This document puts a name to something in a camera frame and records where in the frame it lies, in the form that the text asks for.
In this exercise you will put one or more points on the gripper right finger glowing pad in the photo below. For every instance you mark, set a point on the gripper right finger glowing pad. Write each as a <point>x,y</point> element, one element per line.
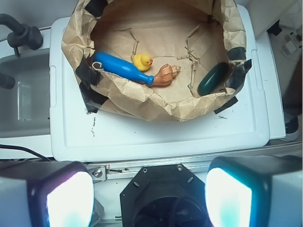
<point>255,191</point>

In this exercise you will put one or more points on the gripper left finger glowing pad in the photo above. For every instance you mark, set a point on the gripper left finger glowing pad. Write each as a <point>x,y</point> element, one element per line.
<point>45,194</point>

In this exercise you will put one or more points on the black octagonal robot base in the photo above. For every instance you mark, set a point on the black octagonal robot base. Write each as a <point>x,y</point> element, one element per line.
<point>164,197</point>

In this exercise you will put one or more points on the yellow rubber duck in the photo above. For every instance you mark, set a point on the yellow rubber duck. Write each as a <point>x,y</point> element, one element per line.
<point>142,61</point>

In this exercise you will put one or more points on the white plastic lid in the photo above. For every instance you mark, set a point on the white plastic lid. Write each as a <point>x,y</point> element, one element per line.
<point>77,135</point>

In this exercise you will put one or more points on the white sink basin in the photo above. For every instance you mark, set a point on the white sink basin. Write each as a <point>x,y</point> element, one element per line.
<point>24,109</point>

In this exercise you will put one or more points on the dark green oval stone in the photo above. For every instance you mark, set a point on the dark green oval stone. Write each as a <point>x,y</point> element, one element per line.
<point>213,78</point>

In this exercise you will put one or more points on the orange conch seashell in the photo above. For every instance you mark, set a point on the orange conch seashell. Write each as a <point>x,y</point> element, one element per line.
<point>166,75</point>

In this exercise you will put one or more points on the blue plastic bottle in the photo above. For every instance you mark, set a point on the blue plastic bottle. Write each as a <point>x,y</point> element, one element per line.
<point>122,68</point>

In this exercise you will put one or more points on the dark grey faucet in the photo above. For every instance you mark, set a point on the dark grey faucet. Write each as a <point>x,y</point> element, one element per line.
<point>22,34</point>

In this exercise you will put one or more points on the brown paper bin liner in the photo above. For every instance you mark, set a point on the brown paper bin liner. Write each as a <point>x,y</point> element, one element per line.
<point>193,34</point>

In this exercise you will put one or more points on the aluminium extrusion rail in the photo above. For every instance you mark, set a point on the aluminium extrusion rail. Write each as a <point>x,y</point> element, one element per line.
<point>102,171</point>

